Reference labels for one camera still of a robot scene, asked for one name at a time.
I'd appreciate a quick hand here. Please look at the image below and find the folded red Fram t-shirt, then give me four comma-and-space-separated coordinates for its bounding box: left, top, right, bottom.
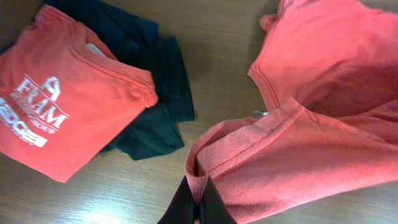
0, 4, 159, 184

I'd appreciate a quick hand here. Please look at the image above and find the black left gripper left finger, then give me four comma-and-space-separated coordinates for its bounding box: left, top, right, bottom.
157, 176, 195, 224

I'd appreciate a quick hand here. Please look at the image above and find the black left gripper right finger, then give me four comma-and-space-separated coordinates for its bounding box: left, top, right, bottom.
199, 177, 237, 224

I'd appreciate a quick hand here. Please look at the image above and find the orange McKinney Boyd soccer t-shirt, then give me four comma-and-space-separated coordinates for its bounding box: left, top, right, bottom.
185, 0, 397, 223

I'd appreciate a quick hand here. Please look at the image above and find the folded dark navy garment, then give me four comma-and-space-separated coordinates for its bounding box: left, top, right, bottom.
0, 0, 196, 161

